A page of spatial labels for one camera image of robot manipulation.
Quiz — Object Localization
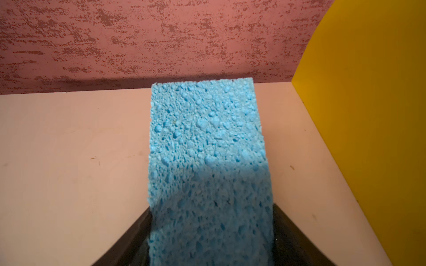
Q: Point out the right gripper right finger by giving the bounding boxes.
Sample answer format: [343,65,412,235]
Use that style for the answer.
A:
[273,204,335,266]

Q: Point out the yellow shelf with coloured boards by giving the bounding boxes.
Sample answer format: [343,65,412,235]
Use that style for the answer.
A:
[1,1,426,266]

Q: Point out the blue sponge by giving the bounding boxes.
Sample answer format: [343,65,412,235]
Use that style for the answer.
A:
[148,78,274,266]

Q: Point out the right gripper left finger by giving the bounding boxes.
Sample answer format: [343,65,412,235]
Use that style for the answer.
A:
[93,207,153,266]

